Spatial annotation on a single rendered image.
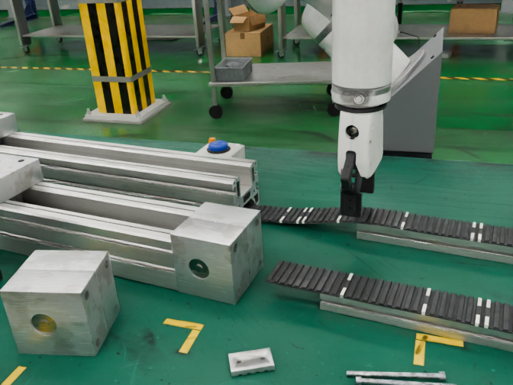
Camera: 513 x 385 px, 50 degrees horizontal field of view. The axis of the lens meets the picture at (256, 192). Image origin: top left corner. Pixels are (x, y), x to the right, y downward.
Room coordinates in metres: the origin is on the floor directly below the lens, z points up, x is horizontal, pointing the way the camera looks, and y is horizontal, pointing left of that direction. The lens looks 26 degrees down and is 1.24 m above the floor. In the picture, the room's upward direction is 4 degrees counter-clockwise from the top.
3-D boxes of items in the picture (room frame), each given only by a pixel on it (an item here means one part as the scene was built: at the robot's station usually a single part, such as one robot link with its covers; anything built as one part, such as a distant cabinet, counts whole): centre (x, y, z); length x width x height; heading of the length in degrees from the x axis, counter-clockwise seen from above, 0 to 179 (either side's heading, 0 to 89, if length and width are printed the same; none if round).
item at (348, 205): (0.72, -0.14, 0.87); 0.03 x 0.03 x 0.07; 65
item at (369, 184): (0.82, -0.18, 0.87); 0.03 x 0.03 x 0.07; 65
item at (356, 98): (0.77, -0.16, 1.01); 0.09 x 0.08 x 0.03; 155
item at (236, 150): (1.01, 0.07, 0.81); 0.10 x 0.08 x 0.06; 155
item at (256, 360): (0.48, 0.02, 0.78); 0.05 x 0.03 x 0.01; 97
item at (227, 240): (0.67, 0.05, 0.83); 0.12 x 0.09 x 0.10; 155
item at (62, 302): (0.58, 0.25, 0.83); 0.11 x 0.10 x 0.10; 172
